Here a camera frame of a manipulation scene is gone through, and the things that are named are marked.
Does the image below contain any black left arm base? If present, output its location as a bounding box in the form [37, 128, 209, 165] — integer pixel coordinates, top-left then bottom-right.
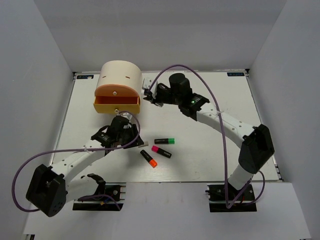
[72, 183, 126, 212]

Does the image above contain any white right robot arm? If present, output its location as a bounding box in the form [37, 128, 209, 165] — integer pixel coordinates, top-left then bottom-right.
[142, 73, 275, 200]

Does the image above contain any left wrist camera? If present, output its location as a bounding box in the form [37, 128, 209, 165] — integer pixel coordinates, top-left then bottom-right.
[117, 111, 132, 121]

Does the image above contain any yellow drawer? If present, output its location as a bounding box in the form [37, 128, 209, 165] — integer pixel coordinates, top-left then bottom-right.
[93, 96, 141, 114]

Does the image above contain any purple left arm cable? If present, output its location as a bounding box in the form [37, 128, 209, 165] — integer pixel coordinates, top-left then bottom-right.
[12, 111, 141, 213]

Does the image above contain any grey white eraser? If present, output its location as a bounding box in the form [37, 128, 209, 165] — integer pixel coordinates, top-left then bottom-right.
[139, 141, 149, 148]

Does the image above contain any green cap black highlighter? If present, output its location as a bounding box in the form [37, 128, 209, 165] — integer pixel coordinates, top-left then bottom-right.
[154, 138, 175, 145]

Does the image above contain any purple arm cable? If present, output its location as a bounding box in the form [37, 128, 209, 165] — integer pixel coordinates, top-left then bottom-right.
[12, 111, 141, 213]
[148, 64, 266, 210]

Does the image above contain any orange top drawer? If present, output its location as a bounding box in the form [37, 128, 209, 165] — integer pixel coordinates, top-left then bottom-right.
[94, 84, 139, 97]

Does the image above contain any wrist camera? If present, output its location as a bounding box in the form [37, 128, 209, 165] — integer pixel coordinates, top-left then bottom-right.
[117, 111, 132, 121]
[142, 77, 158, 99]

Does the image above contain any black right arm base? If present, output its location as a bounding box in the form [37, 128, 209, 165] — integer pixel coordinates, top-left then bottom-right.
[205, 184, 257, 213]

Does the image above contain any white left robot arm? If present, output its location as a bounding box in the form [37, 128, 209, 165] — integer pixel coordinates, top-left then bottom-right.
[26, 115, 143, 217]

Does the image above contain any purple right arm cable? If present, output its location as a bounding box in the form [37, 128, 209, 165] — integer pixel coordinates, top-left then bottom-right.
[148, 64, 266, 210]

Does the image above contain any cream round drawer cabinet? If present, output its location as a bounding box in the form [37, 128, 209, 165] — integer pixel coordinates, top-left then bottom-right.
[96, 60, 143, 97]

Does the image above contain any orange cap black highlighter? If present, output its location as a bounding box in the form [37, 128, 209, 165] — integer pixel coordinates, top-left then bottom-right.
[140, 150, 158, 168]

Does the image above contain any blue corner sticker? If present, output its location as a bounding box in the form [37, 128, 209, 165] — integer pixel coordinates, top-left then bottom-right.
[227, 72, 245, 77]
[76, 74, 94, 80]

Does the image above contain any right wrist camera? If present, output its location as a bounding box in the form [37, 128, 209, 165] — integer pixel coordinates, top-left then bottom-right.
[142, 77, 158, 99]

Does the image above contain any blue right corner sticker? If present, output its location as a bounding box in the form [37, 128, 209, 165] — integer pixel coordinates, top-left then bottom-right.
[227, 72, 245, 77]

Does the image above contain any pink cap black highlighter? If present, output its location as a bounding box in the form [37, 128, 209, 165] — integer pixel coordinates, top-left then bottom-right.
[151, 145, 172, 159]

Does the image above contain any blue left corner sticker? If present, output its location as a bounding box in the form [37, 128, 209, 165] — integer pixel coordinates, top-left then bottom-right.
[76, 74, 94, 80]

